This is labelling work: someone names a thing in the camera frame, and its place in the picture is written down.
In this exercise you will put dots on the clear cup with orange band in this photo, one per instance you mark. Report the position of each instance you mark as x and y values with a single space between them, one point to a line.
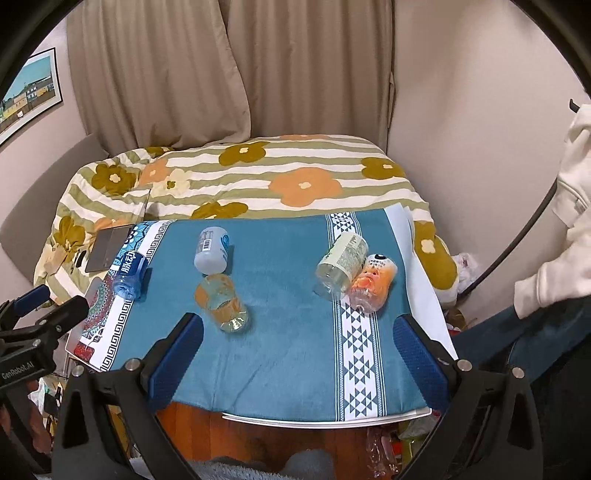
221 302

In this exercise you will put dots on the person's white hoodie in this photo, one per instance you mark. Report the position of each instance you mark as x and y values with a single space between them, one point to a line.
572 194

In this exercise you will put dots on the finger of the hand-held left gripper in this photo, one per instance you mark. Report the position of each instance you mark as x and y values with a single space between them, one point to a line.
31 298
64 312

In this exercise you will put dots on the clear cup with green label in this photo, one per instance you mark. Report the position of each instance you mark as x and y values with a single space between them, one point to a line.
341 266

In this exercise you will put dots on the beige curtain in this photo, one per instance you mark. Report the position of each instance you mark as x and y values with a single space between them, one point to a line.
184 69

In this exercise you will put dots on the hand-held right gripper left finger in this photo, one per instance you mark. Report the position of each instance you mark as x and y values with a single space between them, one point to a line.
176 362

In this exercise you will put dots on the mandala printed cloth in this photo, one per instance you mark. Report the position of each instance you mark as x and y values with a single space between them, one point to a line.
94 318

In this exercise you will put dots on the teal patterned towel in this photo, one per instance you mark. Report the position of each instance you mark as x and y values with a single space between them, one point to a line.
286 350

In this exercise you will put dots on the blue printed cup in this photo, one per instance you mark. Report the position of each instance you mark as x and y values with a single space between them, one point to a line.
128 273

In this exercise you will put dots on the white cup with blue print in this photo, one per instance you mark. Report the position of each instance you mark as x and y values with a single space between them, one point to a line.
211 251

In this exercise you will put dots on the framed wall picture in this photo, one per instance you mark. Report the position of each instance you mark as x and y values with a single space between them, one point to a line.
32 92

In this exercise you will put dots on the orange printed clear cup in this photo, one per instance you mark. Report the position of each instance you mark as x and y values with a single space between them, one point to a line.
375 285

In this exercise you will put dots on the clear plastic wrapper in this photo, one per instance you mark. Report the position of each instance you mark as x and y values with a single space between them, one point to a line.
382 450

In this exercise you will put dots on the grey tablet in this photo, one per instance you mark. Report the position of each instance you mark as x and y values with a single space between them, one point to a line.
108 248

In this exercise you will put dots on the person's blue jeans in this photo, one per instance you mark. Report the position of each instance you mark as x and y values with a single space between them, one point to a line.
531 332

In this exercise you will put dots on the person's left hand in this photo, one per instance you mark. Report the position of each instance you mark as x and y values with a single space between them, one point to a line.
40 434

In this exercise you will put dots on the floral striped blanket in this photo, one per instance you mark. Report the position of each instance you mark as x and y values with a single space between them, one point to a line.
277 184

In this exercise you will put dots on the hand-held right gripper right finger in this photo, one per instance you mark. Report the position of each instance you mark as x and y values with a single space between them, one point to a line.
419 364

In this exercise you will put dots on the white plastic bag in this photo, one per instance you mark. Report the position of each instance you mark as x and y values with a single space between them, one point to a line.
465 272

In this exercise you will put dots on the grey fuzzy cloth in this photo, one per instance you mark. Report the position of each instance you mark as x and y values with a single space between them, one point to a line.
258 467

